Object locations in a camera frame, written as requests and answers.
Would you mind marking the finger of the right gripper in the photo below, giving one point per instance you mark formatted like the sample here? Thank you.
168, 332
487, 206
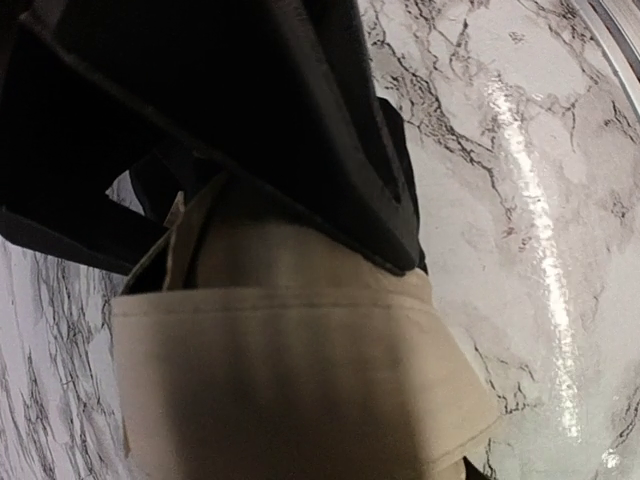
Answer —
110, 108

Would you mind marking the beige folding umbrella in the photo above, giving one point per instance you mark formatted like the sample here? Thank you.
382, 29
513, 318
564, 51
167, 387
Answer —
248, 345

